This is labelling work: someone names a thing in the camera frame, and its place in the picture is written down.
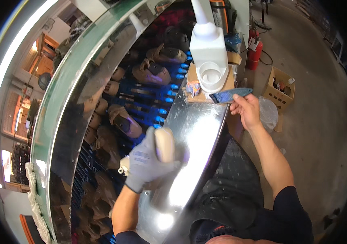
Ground person's right hand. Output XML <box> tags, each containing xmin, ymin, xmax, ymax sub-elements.
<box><xmin>230</xmin><ymin>93</ymin><xmax>263</xmax><ymax>132</ymax></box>

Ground person's left hand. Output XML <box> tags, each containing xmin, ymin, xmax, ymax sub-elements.
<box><xmin>125</xmin><ymin>126</ymin><xmax>182</xmax><ymax>194</ymax></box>

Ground blue shoe insole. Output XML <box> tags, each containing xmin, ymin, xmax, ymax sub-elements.
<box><xmin>209</xmin><ymin>88</ymin><xmax>253</xmax><ymax>104</ymax></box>

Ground clear plastic bag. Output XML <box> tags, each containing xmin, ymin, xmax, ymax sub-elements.
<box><xmin>258</xmin><ymin>97</ymin><xmax>279</xmax><ymax>134</ymax></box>

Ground open cardboard box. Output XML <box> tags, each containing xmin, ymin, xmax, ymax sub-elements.
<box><xmin>262</xmin><ymin>66</ymin><xmax>296</xmax><ymax>111</ymax></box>

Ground row of brown shoes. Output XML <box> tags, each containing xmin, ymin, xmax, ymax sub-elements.
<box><xmin>76</xmin><ymin>26</ymin><xmax>192</xmax><ymax>244</ymax></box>

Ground shiny metal conveyor machine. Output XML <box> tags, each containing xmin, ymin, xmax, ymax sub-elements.
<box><xmin>29</xmin><ymin>0</ymin><xmax>232</xmax><ymax>244</ymax></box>

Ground colourful crumpled rag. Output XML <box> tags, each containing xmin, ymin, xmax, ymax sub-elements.
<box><xmin>186</xmin><ymin>80</ymin><xmax>201</xmax><ymax>98</ymax></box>

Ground red fire extinguisher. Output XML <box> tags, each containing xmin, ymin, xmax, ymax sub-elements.
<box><xmin>246</xmin><ymin>28</ymin><xmax>264</xmax><ymax>71</ymax></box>

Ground brown cardboard sheet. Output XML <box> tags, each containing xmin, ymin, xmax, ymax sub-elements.
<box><xmin>185</xmin><ymin>62</ymin><xmax>235</xmax><ymax>104</ymax></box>

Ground person's legs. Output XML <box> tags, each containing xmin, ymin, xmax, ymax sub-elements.
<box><xmin>189</xmin><ymin>134</ymin><xmax>264</xmax><ymax>235</ymax></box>

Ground blue cloth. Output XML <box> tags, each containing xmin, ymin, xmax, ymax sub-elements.
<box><xmin>224</xmin><ymin>33</ymin><xmax>242</xmax><ymax>53</ymax></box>

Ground white plastic glue dispenser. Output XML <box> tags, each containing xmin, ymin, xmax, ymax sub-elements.
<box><xmin>189</xmin><ymin>0</ymin><xmax>230</xmax><ymax>94</ymax></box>

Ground steel flask with orange trim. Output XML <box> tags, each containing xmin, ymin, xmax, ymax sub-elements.
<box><xmin>209</xmin><ymin>0</ymin><xmax>237</xmax><ymax>35</ymax></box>

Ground person's body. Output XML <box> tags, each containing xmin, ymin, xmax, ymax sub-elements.
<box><xmin>115</xmin><ymin>185</ymin><xmax>314</xmax><ymax>244</ymax></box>

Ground white lace trim stack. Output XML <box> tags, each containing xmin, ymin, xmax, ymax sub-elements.
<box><xmin>25</xmin><ymin>162</ymin><xmax>54</xmax><ymax>244</ymax></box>

